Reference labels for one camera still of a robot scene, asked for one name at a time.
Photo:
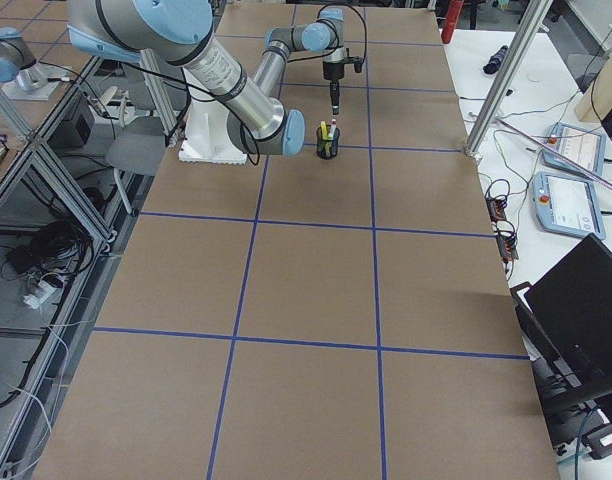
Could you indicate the aluminium frame post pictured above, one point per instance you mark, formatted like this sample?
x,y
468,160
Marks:
x,y
527,29

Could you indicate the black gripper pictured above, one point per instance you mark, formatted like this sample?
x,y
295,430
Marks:
x,y
332,71

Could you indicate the black mesh pen holder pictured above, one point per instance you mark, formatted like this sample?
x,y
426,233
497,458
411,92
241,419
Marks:
x,y
327,146

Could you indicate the near teach pendant tablet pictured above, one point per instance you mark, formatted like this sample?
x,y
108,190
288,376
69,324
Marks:
x,y
567,205

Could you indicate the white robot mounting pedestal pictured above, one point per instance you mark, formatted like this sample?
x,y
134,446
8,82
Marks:
x,y
206,138

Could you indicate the yellow highlighter pen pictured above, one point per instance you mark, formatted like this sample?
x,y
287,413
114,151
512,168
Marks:
x,y
324,130

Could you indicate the far teach pendant tablet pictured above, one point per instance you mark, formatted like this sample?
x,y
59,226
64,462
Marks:
x,y
585,148

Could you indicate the red cylinder bottle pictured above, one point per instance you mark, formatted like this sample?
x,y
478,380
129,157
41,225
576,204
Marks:
x,y
451,19

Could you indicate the teach pendant tablet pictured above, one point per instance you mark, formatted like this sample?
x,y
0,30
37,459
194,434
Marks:
x,y
567,205
585,148

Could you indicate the black laptop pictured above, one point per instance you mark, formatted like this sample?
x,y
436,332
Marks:
x,y
568,312

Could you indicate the green highlighter pen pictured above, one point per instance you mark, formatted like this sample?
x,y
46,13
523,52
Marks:
x,y
331,132

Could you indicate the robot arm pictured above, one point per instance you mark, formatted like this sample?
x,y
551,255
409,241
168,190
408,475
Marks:
x,y
22,76
181,33

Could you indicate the grey office chair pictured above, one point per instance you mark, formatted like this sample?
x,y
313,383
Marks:
x,y
138,149

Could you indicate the folded blue umbrella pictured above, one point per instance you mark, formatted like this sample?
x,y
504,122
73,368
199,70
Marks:
x,y
494,63

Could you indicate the green handled reacher grabber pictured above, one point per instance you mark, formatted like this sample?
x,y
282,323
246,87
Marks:
x,y
563,158

